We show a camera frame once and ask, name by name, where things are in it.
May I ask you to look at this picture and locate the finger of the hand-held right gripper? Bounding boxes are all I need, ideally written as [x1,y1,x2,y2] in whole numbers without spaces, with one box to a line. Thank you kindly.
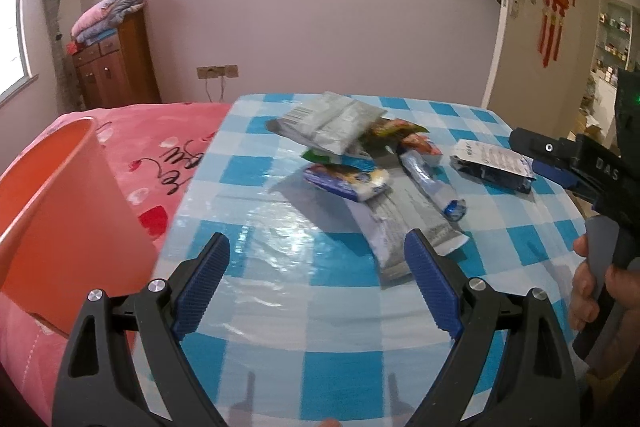
[509,127,581,168]
[530,156,585,196]

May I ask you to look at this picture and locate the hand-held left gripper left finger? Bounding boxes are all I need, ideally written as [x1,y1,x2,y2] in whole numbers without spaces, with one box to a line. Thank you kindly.
[52,232,231,427]

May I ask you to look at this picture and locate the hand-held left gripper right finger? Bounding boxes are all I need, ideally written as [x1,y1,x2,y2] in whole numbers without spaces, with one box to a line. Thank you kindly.
[404,229,596,427]

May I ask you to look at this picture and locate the dark blue white packet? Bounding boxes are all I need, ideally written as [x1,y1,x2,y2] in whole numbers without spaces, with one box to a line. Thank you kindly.
[449,139,537,194]

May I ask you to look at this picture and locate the grey white plastic wrapper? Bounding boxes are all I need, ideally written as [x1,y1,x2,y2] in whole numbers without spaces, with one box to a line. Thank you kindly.
[345,186,471,284]

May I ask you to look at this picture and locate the crushed clear plastic bottle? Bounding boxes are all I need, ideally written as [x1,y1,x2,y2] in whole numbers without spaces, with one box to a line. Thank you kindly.
[399,148,469,223]

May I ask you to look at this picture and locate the purple white tissue pack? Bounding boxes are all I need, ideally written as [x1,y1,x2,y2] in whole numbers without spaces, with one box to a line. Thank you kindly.
[303,162,391,204]

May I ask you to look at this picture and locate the yellow red snack packet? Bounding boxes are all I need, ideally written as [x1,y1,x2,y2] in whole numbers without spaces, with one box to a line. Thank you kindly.
[360,117,444,168]

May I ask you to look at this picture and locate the orange plastic bin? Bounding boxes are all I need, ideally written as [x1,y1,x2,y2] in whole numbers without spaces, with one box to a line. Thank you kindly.
[0,116,160,339]

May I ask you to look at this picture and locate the green white snack packet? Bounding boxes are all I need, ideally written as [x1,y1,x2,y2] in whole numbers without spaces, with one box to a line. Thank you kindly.
[265,92,389,164]

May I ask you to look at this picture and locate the person's right hand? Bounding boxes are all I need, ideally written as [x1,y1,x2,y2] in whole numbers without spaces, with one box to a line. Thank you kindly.
[567,234,640,334]

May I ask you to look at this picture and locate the blue white checkered tablecloth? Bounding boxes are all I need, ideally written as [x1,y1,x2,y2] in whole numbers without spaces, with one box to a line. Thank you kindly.
[132,93,597,427]

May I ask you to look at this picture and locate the white door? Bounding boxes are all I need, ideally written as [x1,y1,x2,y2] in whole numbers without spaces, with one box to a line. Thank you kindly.
[481,0,603,135]

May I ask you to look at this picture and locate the shelf with small goods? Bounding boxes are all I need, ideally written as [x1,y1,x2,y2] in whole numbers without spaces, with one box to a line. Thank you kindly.
[589,0,640,84]

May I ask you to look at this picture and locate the pink heart print blanket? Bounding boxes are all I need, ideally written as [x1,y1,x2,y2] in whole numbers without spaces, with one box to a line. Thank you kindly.
[0,102,236,414]

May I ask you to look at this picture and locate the brown wooden cabinet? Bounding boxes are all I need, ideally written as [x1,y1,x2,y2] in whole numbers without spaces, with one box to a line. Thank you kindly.
[70,9,162,110]

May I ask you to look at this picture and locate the folded floral blankets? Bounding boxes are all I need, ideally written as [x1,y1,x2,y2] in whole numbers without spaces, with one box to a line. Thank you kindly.
[70,0,147,52]

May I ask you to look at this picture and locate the grey curtain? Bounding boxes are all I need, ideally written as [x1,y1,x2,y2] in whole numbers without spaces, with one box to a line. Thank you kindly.
[37,0,85,114]

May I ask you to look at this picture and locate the window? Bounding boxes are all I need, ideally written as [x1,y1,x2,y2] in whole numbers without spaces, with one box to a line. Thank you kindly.
[0,0,40,108]

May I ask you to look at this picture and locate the black power cables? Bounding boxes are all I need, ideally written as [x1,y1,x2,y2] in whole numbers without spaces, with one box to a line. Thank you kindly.
[202,76,227,104]

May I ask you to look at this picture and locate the wall socket strip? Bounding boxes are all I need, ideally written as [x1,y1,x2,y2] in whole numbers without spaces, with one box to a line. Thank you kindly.
[196,64,240,80]

